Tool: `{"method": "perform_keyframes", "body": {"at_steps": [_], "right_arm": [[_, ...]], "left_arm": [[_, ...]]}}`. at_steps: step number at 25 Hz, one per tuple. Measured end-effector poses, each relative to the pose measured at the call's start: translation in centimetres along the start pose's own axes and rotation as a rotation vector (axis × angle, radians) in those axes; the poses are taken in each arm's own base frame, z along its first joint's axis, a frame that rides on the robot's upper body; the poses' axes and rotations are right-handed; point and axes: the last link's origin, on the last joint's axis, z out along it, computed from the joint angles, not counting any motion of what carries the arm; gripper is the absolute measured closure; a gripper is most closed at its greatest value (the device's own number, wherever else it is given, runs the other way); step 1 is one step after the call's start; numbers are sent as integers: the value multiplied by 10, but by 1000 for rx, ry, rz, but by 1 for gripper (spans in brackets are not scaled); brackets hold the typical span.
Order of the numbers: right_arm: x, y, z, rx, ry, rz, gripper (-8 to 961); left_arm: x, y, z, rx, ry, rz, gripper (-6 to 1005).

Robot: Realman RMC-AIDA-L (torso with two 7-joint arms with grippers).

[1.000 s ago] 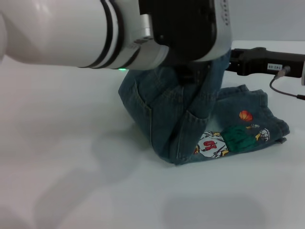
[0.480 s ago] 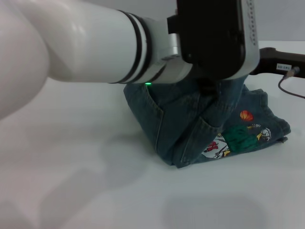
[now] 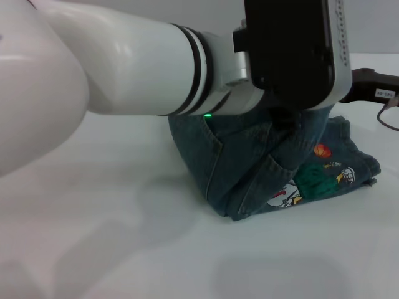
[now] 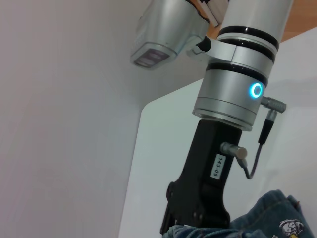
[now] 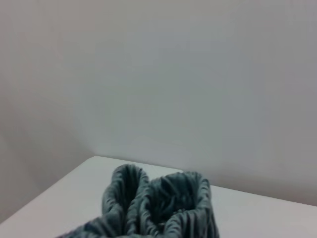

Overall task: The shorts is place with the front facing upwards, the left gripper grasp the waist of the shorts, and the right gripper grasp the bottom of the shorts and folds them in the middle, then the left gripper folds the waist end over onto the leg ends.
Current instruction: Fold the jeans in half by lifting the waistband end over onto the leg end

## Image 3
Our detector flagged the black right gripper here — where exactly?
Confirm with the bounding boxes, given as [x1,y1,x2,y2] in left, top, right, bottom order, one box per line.
[338,68,399,103]

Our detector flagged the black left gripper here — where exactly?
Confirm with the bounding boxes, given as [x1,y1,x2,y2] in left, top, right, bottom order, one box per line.
[269,107,302,131]

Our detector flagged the blue denim shorts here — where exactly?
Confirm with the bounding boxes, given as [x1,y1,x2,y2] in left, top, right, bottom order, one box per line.
[167,104,382,222]

